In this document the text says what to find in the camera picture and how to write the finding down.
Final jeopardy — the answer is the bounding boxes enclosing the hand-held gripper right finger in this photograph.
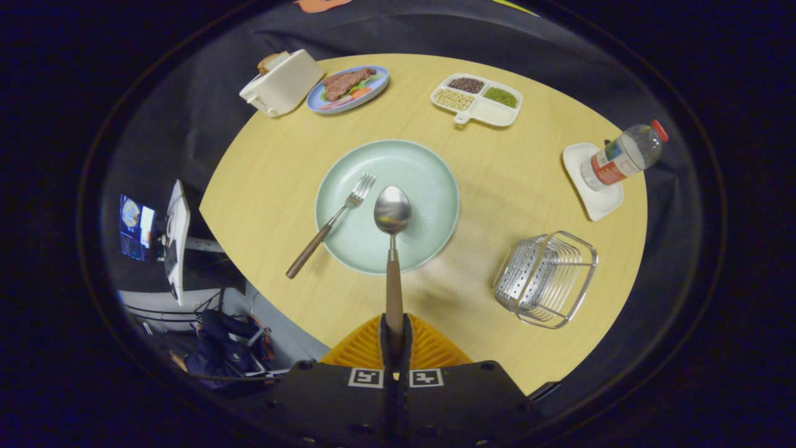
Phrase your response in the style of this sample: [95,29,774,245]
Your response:
[397,313,551,448]

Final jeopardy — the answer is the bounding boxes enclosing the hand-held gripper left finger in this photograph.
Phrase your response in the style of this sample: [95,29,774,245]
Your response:
[227,313,399,448]

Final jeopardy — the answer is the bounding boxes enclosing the wooden handled metal fork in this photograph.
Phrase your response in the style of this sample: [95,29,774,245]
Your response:
[285,172,377,279]

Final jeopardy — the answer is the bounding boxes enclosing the wooden handled metal spoon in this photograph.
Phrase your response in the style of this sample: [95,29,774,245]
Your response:
[373,185,413,349]

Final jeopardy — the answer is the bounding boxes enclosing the dark blue bag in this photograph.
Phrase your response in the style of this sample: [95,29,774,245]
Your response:
[183,309,274,390]

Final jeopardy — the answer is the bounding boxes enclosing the light green plate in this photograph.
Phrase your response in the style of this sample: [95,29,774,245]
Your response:
[315,139,461,276]

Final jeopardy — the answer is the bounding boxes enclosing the white flat device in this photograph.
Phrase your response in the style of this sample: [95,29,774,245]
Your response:
[163,180,192,306]

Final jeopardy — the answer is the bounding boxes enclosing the white square coaster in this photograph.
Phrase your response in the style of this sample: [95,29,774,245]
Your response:
[562,142,624,222]

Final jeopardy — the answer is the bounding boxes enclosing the lit computer screen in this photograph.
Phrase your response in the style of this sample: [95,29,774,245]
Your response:
[118,194,157,263]

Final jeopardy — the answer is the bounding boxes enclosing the white divided tray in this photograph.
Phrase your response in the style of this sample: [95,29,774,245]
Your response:
[430,73,523,128]

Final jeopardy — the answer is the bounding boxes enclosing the clear plastic water bottle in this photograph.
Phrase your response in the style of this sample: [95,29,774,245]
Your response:
[580,119,670,192]

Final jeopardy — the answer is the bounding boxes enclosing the pile of pale soybeans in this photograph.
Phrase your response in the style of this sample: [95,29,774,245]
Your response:
[434,89,474,112]

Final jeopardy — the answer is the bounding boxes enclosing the blue plate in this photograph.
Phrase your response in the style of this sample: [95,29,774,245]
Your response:
[306,65,390,115]

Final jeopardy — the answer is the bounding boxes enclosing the pile of green beans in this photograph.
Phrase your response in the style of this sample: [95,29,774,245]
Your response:
[484,86,518,108]

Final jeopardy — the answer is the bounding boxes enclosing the brown steak piece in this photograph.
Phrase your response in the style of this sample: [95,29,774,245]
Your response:
[322,68,377,102]

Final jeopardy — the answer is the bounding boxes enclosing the white toaster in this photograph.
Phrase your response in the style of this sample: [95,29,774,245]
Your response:
[239,49,325,118]

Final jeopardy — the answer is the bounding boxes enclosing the toast bread slice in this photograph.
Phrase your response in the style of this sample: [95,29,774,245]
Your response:
[257,51,290,75]

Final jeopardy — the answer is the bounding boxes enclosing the metal wire basket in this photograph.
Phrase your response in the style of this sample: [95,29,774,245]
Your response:
[493,231,599,330]

